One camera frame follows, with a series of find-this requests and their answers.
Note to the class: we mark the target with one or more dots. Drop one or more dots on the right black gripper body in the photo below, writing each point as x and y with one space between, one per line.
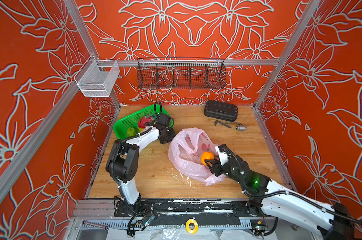
226 170

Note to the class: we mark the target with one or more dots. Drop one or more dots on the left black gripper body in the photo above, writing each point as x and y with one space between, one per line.
168 135

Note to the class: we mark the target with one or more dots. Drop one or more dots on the pink plastic bag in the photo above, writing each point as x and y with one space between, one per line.
185 152

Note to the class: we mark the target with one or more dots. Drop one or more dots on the pink dragon fruit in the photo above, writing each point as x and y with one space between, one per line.
145 120

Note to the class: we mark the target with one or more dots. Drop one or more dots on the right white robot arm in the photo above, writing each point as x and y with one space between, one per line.
266 196

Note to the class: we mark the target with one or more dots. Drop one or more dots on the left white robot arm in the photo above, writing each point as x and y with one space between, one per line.
122 164

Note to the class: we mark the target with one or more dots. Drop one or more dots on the green plastic basket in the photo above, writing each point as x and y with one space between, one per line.
120 126

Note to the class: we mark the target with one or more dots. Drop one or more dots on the black hex key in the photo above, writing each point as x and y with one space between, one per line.
223 124

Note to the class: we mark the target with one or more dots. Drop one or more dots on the metal drill chuck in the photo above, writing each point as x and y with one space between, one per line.
241 128

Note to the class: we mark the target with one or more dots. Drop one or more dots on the black plastic case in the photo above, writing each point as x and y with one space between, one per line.
221 111

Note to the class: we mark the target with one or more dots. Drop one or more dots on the yellow tape roll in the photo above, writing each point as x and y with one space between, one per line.
191 226

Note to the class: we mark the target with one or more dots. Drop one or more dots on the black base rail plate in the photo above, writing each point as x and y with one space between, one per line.
144 207

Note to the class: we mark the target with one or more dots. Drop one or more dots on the black wire wall basket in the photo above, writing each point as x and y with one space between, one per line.
181 73

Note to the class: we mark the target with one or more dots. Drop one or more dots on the white mesh wall basket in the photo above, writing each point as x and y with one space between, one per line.
97 78

